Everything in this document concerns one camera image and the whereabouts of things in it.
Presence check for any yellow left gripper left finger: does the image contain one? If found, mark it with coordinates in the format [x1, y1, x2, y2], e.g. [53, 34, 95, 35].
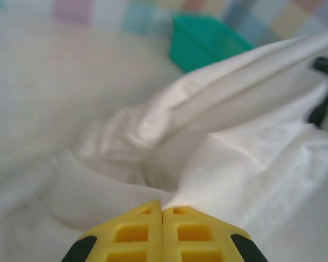
[61, 199, 163, 262]

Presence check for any teal plastic basket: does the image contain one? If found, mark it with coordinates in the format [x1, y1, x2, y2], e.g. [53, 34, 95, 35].
[168, 15, 256, 73]

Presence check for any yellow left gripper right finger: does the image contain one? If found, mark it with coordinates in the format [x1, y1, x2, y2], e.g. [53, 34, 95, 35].
[163, 206, 268, 262]

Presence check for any white printed t-shirt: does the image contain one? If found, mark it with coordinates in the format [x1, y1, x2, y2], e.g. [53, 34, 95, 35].
[0, 24, 328, 262]

